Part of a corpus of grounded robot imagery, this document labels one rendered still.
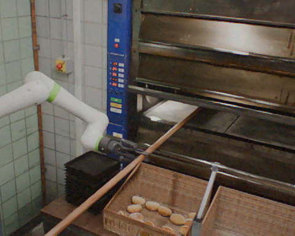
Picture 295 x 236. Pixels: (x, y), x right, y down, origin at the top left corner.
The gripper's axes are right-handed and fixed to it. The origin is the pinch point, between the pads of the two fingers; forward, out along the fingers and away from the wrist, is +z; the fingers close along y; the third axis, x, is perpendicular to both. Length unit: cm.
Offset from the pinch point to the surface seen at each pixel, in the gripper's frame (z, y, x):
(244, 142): 43, 2, -53
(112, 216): -20, 49, -4
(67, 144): -95, 40, -54
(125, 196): -27, 51, -29
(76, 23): -83, -57, -52
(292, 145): 69, 1, -64
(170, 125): -7, 2, -53
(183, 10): -5, -72, -54
